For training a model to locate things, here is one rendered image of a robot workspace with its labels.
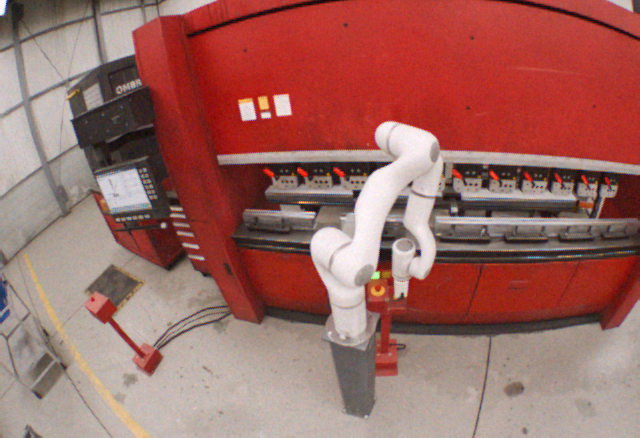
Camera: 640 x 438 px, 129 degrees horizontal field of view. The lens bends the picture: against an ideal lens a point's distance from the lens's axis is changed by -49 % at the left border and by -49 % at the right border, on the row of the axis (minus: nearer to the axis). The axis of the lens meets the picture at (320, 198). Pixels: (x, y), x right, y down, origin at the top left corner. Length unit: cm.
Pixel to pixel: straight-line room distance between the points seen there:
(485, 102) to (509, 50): 29
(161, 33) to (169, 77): 25
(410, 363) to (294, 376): 82
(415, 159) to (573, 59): 110
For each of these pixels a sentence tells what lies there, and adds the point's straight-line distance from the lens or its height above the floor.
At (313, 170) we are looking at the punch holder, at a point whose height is 129.
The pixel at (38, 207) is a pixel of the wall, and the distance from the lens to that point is 760.
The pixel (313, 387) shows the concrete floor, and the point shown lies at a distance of 215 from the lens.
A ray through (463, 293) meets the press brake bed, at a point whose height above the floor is 51.
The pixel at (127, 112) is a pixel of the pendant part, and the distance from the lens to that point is 159.
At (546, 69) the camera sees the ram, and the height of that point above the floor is 184.
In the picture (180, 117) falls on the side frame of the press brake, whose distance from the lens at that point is 164.
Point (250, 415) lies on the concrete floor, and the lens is 218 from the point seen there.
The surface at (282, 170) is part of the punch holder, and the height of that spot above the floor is 129.
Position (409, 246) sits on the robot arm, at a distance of 108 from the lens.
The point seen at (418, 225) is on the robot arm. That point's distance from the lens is 103.
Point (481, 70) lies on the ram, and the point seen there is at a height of 180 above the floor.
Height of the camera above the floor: 196
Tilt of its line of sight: 30 degrees down
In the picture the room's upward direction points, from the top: 9 degrees counter-clockwise
